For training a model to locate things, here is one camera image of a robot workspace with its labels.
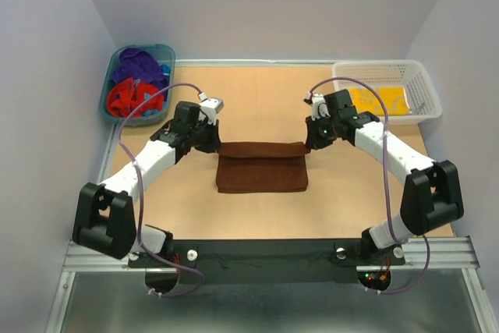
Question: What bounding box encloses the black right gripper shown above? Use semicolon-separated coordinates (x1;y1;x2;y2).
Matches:
305;112;340;151

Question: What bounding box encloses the yellow grey duck towel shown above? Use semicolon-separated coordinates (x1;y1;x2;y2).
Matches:
346;86;413;116

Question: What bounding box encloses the brown towel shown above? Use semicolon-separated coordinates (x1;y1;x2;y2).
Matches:
215;142;310;193

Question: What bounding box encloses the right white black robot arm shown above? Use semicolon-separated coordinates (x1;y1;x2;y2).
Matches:
304;90;464;263

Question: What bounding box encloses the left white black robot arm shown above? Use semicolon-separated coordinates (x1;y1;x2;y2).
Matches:
72;97;224;259

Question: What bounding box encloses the white plastic mesh basket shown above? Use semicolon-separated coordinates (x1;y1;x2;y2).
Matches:
332;60;442;125

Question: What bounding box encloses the red towel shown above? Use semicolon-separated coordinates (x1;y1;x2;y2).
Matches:
106;78;164;118

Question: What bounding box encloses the teal plastic bin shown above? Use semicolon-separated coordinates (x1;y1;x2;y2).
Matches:
99;44;175;126

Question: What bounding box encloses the purple towel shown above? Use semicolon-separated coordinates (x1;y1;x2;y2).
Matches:
111;48;169;90

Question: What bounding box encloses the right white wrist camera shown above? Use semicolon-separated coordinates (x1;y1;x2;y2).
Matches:
304;92;329;120

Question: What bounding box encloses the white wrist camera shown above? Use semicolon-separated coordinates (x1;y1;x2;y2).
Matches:
198;92;224;126
304;92;329;120

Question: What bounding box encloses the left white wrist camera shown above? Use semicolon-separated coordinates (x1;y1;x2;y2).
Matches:
198;92;224;126

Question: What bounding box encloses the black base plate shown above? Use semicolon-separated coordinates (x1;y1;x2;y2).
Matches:
127;237;406;287

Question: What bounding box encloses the aluminium rail frame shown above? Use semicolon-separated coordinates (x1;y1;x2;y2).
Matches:
45;59;499;333

